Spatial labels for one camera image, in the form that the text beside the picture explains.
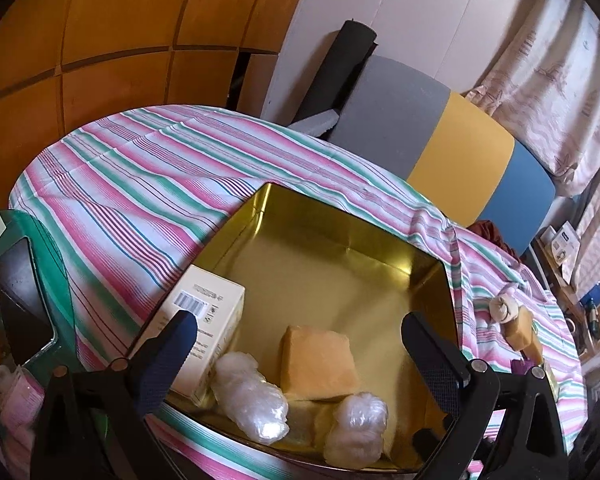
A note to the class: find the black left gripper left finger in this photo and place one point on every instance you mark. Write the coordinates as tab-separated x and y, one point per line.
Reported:
67	443

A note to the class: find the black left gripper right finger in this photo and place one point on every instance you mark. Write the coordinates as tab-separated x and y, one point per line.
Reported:
529	443

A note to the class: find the black smartphone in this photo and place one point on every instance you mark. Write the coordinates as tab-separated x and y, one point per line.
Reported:
26	321

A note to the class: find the pink green striped tablecloth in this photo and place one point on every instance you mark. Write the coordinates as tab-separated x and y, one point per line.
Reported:
131	199

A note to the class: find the white blue carton box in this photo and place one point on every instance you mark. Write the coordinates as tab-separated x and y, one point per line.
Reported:
565	244

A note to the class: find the black rolled mat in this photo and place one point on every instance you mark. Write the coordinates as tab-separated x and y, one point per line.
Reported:
339	70

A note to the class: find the orange wooden wardrobe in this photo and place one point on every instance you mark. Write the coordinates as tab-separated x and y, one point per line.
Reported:
64	63

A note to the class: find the white plastic wrap bundle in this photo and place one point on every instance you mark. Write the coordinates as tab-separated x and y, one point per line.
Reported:
258	408

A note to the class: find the wooden side desk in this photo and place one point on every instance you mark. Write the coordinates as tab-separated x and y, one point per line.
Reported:
568	301

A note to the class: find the purple snack packet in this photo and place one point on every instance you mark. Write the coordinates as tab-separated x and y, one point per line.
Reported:
521	366

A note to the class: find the blue container on desk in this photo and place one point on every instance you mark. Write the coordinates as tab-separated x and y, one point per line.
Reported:
591	299

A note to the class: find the beige barcode carton box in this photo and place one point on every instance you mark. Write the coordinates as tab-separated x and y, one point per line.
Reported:
217	305

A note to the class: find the pink patterned curtain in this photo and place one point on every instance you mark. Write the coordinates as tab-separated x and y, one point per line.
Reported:
545	89

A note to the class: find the gold metal tin box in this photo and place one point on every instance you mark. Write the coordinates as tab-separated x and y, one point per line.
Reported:
304	262

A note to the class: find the grey yellow blue chair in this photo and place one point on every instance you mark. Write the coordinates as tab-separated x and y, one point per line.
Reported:
457	156

